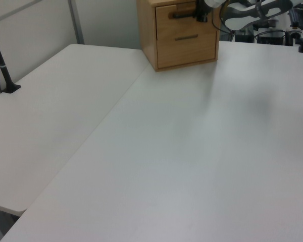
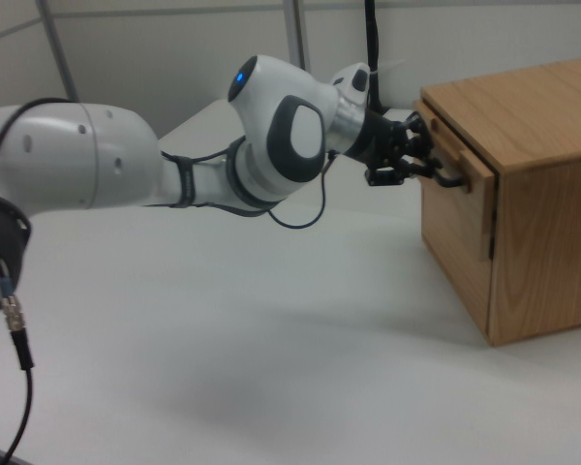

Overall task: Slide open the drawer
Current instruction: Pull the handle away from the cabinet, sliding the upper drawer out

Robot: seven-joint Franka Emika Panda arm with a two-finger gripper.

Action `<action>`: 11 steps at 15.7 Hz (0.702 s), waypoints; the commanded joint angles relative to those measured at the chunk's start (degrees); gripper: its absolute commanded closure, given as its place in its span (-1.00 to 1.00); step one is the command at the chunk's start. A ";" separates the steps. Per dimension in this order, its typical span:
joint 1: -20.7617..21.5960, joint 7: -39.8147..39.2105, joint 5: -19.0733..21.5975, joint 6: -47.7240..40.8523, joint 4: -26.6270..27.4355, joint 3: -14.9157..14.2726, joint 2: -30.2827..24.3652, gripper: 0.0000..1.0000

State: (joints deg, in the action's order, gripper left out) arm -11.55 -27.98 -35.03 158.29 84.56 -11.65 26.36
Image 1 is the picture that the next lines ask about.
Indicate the dark desk equipment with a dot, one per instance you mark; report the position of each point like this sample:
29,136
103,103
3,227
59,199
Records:
299,17

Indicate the black equipment box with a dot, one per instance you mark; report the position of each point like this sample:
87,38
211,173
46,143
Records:
270,38

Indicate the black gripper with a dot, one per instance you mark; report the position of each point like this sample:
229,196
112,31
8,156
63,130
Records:
203,7

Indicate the wooden drawer cabinet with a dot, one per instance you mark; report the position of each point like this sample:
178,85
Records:
147,32

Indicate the black pole with white band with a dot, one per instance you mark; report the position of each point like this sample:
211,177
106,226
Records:
1,64

